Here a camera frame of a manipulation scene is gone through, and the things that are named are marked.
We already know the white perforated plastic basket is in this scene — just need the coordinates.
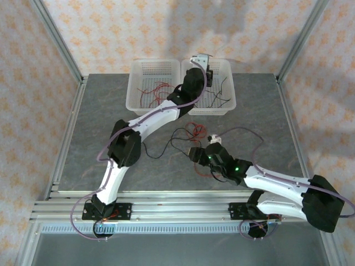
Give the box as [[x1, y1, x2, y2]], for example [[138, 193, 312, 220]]
[[125, 58, 181, 116], [180, 58, 237, 116]]

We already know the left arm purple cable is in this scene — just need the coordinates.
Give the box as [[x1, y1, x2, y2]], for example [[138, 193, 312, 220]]
[[70, 58, 207, 242]]

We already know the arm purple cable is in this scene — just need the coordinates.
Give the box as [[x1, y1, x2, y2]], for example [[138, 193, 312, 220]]
[[216, 126, 355, 241], [70, 58, 207, 242]]

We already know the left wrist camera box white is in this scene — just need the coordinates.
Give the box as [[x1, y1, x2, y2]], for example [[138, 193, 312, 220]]
[[190, 54, 211, 73]]

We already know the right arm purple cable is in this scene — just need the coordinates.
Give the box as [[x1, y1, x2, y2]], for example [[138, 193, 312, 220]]
[[216, 126, 355, 241]]

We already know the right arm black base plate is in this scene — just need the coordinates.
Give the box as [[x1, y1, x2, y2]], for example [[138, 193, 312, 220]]
[[229, 202, 280, 221]]

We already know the aluminium mounting rail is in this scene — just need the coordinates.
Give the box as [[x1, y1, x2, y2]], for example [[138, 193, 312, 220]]
[[30, 191, 332, 222]]

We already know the grey slotted cable duct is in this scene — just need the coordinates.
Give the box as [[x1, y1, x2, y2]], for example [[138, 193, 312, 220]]
[[35, 223, 322, 235]]

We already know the black round cable port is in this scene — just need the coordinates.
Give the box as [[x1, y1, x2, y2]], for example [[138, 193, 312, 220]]
[[247, 221, 278, 239], [93, 221, 116, 239]]

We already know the aluminium table side rail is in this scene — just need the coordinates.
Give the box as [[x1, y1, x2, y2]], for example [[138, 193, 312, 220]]
[[276, 77, 316, 199], [45, 76, 89, 200]]

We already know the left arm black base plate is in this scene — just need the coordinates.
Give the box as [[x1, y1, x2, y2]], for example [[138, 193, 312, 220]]
[[82, 203, 133, 222]]

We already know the aluminium frame post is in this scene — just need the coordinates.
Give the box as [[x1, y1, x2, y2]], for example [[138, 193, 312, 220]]
[[30, 0, 85, 84], [277, 0, 329, 83]]

